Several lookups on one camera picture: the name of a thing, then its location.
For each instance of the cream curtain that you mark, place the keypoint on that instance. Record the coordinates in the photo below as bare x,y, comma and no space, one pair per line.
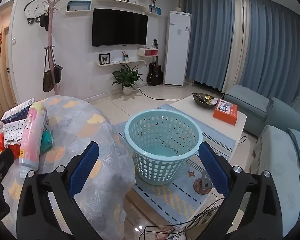
236,42

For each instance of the wide blue wall cube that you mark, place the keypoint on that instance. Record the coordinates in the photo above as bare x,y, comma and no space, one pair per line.
78,5

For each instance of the black shoulder bag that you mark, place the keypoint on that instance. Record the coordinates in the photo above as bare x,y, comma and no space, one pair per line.
58,73

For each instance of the round brown stand base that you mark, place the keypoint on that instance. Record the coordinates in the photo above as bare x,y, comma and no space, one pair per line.
198,187

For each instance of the brown tote bag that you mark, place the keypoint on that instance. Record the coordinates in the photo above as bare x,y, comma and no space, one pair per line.
48,80

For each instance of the wooden door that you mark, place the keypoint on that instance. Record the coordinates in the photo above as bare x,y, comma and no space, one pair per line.
5,80

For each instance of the red door ornament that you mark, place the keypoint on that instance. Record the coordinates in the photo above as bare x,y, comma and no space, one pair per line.
0,41

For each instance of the white polka dot packet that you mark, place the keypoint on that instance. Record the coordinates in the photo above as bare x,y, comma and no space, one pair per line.
15,130

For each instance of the large white blue box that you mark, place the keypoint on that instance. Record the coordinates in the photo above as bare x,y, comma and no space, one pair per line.
20,107

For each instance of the pink white spray bottle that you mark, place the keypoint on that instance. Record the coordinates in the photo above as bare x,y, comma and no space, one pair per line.
32,135

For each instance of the potted green plant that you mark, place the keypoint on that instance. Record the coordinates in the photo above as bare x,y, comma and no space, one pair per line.
127,77

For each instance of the dark snack bowl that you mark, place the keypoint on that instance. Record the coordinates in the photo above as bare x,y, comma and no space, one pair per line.
201,101

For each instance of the small blue wall cube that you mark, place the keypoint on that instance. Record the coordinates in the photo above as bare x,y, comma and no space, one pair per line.
155,10

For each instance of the white refrigerator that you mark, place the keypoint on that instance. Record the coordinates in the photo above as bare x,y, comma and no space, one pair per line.
176,50

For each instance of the panda wall clock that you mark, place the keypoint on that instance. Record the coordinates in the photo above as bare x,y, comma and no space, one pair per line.
36,8

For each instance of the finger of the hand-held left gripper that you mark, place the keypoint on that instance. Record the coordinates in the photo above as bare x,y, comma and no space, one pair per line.
0,165

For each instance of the small pen holder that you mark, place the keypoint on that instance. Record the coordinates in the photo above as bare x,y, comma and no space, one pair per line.
125,58

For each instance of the white pink wall box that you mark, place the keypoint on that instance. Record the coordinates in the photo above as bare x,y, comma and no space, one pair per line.
147,52

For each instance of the black acoustic guitar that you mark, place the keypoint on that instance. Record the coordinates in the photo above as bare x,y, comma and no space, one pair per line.
155,75

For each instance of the white curved high shelf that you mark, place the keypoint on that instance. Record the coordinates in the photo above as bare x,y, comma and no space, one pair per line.
120,2

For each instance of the teal packet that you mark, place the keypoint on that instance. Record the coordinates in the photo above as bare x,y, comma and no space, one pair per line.
47,140

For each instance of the pink coat rack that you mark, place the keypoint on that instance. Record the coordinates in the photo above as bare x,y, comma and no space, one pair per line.
50,35

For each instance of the framed butterfly picture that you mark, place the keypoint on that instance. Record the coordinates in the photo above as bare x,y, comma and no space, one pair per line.
104,58

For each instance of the black wall television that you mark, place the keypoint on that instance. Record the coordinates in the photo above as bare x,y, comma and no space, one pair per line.
120,27

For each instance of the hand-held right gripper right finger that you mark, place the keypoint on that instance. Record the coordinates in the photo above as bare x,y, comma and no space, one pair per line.
213,170

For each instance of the white curved low shelf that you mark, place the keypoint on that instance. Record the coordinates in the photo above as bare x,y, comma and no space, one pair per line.
120,63

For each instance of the black hanging pouch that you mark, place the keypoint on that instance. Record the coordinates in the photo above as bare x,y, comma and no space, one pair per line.
43,21

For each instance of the light blue plastic basket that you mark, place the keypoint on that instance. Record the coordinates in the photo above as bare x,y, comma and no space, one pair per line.
165,170

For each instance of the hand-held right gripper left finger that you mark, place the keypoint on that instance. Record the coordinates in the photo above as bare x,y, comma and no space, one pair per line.
83,167

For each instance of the white light switch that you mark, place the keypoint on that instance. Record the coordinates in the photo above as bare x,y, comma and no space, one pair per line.
13,41

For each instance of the white power strip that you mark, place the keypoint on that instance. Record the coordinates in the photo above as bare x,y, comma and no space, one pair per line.
180,237

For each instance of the blue grey sofa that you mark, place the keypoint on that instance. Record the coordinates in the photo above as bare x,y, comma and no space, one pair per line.
277,155

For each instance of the blue curtain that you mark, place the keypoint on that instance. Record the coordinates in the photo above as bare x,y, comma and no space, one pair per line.
272,50
207,40

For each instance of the orange flat box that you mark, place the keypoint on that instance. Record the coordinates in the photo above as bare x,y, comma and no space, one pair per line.
225,112

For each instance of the white coffee table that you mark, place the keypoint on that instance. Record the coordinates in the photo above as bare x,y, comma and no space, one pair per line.
190,112

